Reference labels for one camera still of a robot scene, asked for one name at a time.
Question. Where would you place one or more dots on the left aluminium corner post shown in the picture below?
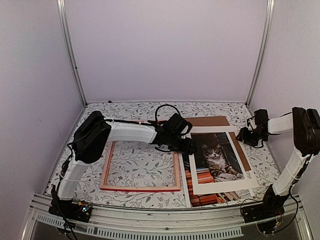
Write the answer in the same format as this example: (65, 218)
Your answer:
(62, 12)

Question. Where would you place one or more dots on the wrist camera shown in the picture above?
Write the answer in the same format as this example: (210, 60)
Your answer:
(187, 129)
(251, 123)

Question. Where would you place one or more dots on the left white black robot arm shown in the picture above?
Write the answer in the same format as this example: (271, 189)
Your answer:
(90, 139)

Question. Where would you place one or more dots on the cat photo print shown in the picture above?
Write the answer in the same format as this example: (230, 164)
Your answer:
(208, 199)

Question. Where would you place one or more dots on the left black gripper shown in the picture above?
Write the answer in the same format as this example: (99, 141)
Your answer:
(188, 149)

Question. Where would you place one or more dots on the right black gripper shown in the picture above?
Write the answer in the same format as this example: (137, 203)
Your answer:
(243, 136)

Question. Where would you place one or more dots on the brown cardboard backing board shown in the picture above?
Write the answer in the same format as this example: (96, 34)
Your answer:
(221, 121)

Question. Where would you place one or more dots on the red wooden picture frame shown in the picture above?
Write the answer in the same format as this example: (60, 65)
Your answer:
(140, 187)

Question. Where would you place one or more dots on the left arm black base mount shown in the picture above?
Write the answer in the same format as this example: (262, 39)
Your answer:
(79, 211)

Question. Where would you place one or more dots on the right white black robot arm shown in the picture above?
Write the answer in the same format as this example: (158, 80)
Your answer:
(304, 126)

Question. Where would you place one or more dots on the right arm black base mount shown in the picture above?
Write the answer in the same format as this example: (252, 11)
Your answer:
(262, 210)

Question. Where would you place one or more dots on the white mat board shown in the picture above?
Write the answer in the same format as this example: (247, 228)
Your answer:
(220, 163)

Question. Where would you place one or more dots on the right aluminium corner post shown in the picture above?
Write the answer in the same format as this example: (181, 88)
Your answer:
(267, 25)

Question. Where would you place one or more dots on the aluminium corner post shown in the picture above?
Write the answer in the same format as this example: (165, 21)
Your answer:
(267, 25)
(62, 12)

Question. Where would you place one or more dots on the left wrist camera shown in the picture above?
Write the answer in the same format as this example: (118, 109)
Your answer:
(187, 129)

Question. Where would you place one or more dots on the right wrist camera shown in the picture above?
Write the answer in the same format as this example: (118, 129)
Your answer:
(251, 123)

